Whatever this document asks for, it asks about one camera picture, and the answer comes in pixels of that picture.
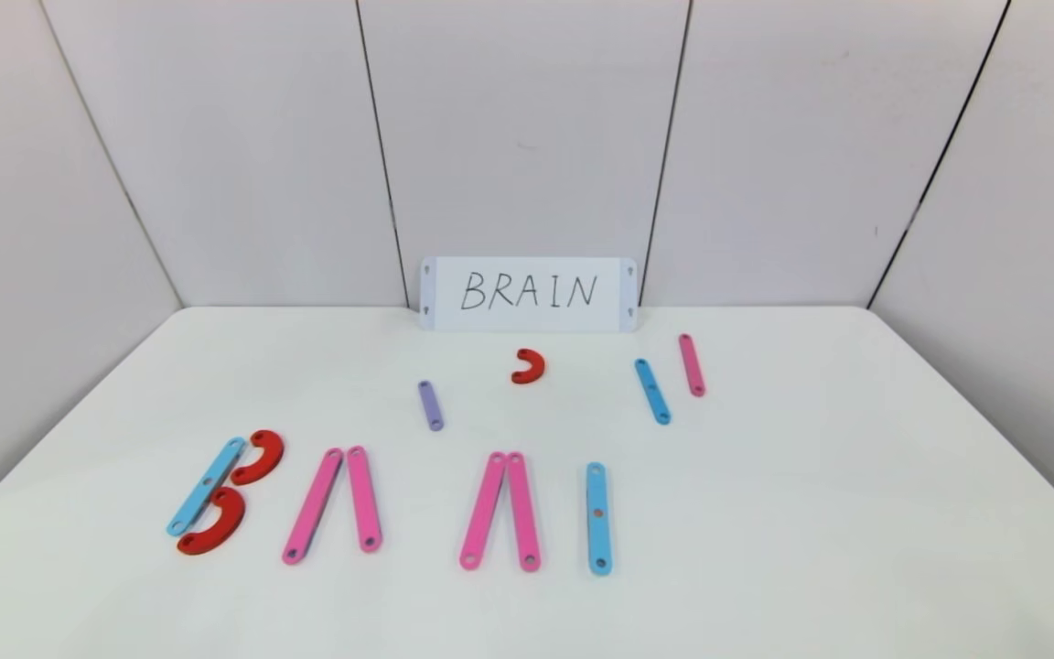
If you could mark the red arc piece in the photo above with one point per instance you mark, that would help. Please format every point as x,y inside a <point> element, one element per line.
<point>273,456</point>
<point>232,523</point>
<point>538,364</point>

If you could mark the short purple bar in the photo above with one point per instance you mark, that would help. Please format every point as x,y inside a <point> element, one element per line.
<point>430,405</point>

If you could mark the long pink bar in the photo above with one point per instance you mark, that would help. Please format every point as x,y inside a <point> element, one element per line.
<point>312,506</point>
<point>364,499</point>
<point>483,511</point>
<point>523,513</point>
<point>692,364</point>

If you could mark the white BRAIN sign card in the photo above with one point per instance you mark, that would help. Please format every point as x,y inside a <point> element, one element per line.
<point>527,316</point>

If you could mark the blue three-hole bar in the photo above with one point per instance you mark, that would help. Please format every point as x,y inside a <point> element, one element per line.
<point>207,485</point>
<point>652,391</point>
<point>598,518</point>

